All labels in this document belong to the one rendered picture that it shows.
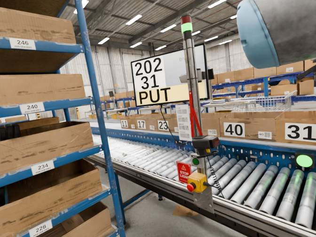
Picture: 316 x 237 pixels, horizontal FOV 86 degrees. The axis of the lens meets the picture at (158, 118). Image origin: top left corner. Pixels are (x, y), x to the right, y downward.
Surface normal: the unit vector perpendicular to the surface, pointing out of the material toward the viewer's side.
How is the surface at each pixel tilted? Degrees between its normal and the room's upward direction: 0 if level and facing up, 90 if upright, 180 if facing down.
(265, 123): 90
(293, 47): 133
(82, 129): 90
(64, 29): 90
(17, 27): 91
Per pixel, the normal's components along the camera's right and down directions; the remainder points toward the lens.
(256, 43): -0.61, 0.60
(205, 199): -0.71, 0.20
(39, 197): 0.65, 0.03
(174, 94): -0.44, 0.12
